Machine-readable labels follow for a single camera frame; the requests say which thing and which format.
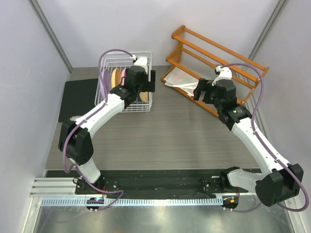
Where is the yellow bear plate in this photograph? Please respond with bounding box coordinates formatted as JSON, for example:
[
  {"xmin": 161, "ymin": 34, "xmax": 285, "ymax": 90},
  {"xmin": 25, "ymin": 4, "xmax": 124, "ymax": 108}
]
[{"xmin": 139, "ymin": 92, "xmax": 149, "ymax": 103}]

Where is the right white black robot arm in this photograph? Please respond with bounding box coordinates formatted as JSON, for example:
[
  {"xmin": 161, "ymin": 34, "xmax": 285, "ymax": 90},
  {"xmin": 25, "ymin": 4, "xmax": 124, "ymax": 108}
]
[{"xmin": 193, "ymin": 79, "xmax": 309, "ymax": 207}]

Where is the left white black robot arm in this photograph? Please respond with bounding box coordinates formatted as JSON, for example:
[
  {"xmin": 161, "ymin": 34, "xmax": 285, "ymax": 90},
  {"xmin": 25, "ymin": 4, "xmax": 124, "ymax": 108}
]
[{"xmin": 58, "ymin": 66, "xmax": 156, "ymax": 194}]

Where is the orange wooden shelf rack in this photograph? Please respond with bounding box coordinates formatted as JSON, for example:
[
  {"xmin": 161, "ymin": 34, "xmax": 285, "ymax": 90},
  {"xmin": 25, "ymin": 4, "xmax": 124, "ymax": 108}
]
[{"xmin": 161, "ymin": 25, "xmax": 269, "ymax": 105}]

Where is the pink plate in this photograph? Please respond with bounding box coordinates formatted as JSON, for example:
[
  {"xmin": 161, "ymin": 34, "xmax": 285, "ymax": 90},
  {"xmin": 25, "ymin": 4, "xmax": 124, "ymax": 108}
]
[{"xmin": 121, "ymin": 68, "xmax": 126, "ymax": 85}]

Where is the orange plate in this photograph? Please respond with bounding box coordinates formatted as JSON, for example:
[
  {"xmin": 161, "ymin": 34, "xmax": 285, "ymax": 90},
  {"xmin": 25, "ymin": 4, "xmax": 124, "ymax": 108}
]
[{"xmin": 111, "ymin": 68, "xmax": 121, "ymax": 88}]

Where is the clear plastic zip bag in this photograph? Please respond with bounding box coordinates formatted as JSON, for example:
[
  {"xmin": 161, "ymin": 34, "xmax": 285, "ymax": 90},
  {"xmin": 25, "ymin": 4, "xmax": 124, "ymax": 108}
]
[{"xmin": 164, "ymin": 67, "xmax": 198, "ymax": 97}]

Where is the purple plate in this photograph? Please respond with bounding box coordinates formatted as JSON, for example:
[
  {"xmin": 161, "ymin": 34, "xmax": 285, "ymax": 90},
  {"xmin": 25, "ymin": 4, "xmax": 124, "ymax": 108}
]
[{"xmin": 100, "ymin": 69, "xmax": 111, "ymax": 100}]

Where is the black mat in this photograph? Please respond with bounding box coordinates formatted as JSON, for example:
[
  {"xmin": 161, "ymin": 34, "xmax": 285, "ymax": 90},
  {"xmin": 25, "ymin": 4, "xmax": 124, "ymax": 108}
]
[{"xmin": 58, "ymin": 79, "xmax": 98, "ymax": 122}]

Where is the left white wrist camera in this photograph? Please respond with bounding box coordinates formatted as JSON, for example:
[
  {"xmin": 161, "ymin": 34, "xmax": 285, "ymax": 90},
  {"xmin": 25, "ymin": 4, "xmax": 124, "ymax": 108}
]
[{"xmin": 133, "ymin": 56, "xmax": 148, "ymax": 69}]

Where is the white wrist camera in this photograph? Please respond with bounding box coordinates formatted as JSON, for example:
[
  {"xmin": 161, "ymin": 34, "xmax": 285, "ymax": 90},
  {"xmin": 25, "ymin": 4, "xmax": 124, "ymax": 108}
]
[
  {"xmin": 133, "ymin": 56, "xmax": 148, "ymax": 69},
  {"xmin": 211, "ymin": 66, "xmax": 232, "ymax": 86}
]

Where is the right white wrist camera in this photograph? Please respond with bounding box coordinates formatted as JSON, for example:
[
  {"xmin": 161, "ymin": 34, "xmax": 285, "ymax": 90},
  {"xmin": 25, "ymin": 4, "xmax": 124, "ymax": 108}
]
[{"xmin": 211, "ymin": 66, "xmax": 232, "ymax": 86}]

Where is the white wire dish rack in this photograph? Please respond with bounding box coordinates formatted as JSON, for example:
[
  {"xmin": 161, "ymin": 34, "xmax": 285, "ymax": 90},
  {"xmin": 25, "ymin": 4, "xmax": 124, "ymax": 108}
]
[{"xmin": 94, "ymin": 49, "xmax": 156, "ymax": 113}]

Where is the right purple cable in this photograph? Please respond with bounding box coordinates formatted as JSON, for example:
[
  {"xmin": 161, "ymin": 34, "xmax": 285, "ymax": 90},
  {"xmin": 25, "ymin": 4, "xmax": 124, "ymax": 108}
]
[{"xmin": 220, "ymin": 63, "xmax": 307, "ymax": 214}]

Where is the purple cable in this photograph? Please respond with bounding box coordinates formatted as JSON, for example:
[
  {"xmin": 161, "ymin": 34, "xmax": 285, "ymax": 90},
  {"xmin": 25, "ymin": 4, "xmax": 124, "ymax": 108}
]
[
  {"xmin": 62, "ymin": 49, "xmax": 137, "ymax": 173},
  {"xmin": 220, "ymin": 63, "xmax": 307, "ymax": 214}
]

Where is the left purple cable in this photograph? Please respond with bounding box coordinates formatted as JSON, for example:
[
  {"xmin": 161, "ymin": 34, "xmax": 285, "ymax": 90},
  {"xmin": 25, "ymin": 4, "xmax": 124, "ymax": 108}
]
[{"xmin": 62, "ymin": 49, "xmax": 137, "ymax": 173}]

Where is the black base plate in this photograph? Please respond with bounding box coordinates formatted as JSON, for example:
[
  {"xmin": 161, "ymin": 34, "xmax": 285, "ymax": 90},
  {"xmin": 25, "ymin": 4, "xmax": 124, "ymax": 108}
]
[{"xmin": 46, "ymin": 169, "xmax": 262, "ymax": 199}]

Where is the aluminium slotted rail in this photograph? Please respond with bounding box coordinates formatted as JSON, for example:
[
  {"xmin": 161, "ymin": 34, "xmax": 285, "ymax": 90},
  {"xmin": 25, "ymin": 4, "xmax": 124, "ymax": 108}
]
[{"xmin": 41, "ymin": 197, "xmax": 223, "ymax": 207}]

